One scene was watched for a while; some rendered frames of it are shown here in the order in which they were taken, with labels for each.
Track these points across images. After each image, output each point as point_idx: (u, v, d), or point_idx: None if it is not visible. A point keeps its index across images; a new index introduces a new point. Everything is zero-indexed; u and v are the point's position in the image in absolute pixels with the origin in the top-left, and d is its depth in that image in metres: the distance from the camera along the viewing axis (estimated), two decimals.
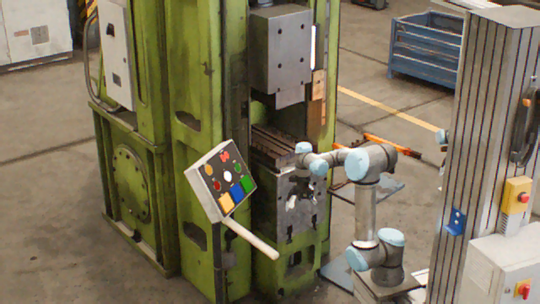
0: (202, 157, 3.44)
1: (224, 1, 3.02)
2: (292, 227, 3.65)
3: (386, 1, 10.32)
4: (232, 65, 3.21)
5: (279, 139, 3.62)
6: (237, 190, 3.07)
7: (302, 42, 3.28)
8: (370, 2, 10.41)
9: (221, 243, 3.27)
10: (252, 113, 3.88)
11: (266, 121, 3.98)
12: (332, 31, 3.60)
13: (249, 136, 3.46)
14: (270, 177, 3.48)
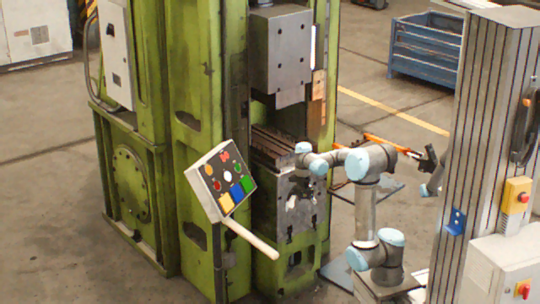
0: (202, 157, 3.44)
1: (224, 1, 3.02)
2: (292, 227, 3.65)
3: (386, 1, 10.32)
4: (232, 65, 3.21)
5: (279, 139, 3.62)
6: (237, 190, 3.07)
7: (302, 42, 3.28)
8: (370, 2, 10.41)
9: (221, 243, 3.27)
10: (252, 113, 3.88)
11: (266, 121, 3.98)
12: (332, 31, 3.60)
13: (249, 136, 3.46)
14: (270, 177, 3.48)
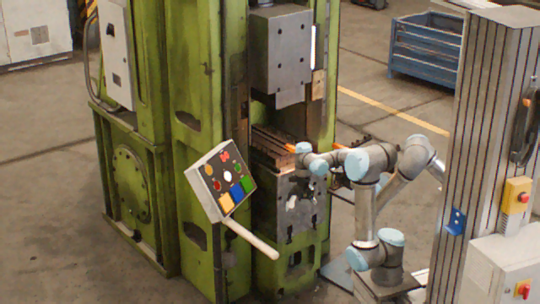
0: (202, 157, 3.44)
1: (224, 1, 3.02)
2: (292, 227, 3.65)
3: (386, 1, 10.32)
4: (232, 65, 3.21)
5: (279, 139, 3.62)
6: (237, 190, 3.07)
7: (302, 42, 3.28)
8: (370, 2, 10.41)
9: (221, 243, 3.27)
10: (252, 113, 3.88)
11: (266, 121, 3.98)
12: (332, 31, 3.60)
13: (249, 136, 3.46)
14: (270, 177, 3.48)
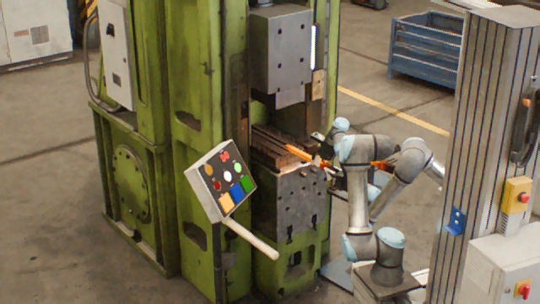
0: (202, 157, 3.44)
1: (224, 1, 3.02)
2: (292, 227, 3.65)
3: (386, 1, 10.32)
4: (232, 65, 3.21)
5: (279, 139, 3.62)
6: (237, 190, 3.07)
7: (302, 42, 3.28)
8: (370, 2, 10.41)
9: (221, 243, 3.27)
10: (252, 113, 3.88)
11: (266, 121, 3.98)
12: (332, 31, 3.60)
13: (249, 136, 3.46)
14: (270, 177, 3.48)
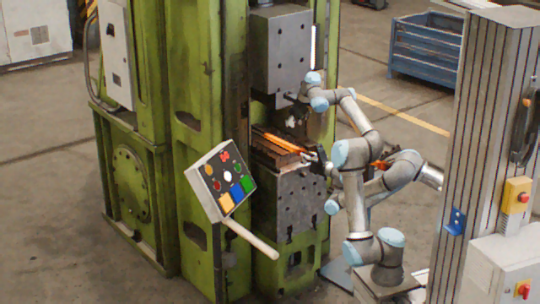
0: (202, 157, 3.44)
1: (224, 1, 3.02)
2: (292, 227, 3.65)
3: (386, 1, 10.32)
4: (232, 65, 3.21)
5: None
6: (237, 190, 3.07)
7: (302, 42, 3.28)
8: (370, 2, 10.41)
9: (221, 243, 3.27)
10: (252, 113, 3.88)
11: (266, 121, 3.98)
12: (332, 31, 3.60)
13: (249, 136, 3.46)
14: (270, 177, 3.48)
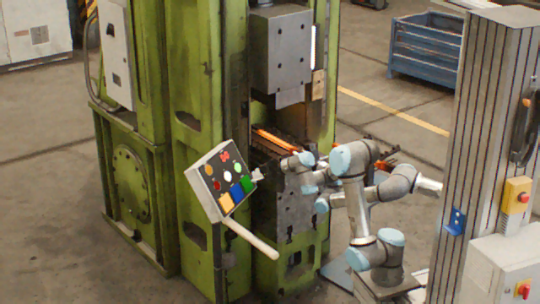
0: (202, 157, 3.44)
1: (224, 1, 3.02)
2: (292, 227, 3.65)
3: (386, 1, 10.32)
4: (232, 65, 3.21)
5: (279, 139, 3.62)
6: (237, 190, 3.07)
7: (302, 42, 3.28)
8: (370, 2, 10.41)
9: (221, 243, 3.27)
10: (252, 113, 3.88)
11: (266, 121, 3.98)
12: (332, 31, 3.60)
13: (249, 136, 3.46)
14: None
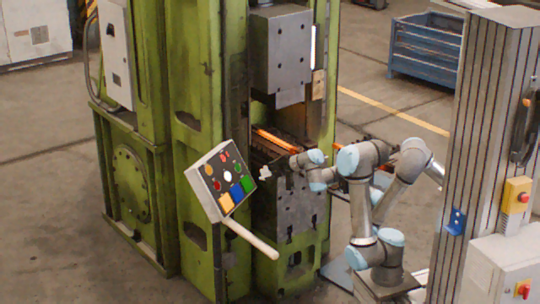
0: (202, 157, 3.44)
1: (224, 1, 3.02)
2: (292, 227, 3.65)
3: (386, 1, 10.32)
4: (232, 65, 3.21)
5: (279, 139, 3.62)
6: (237, 190, 3.07)
7: (302, 42, 3.28)
8: (370, 2, 10.41)
9: (221, 243, 3.27)
10: (252, 113, 3.88)
11: (266, 121, 3.98)
12: (332, 31, 3.60)
13: (249, 136, 3.46)
14: None
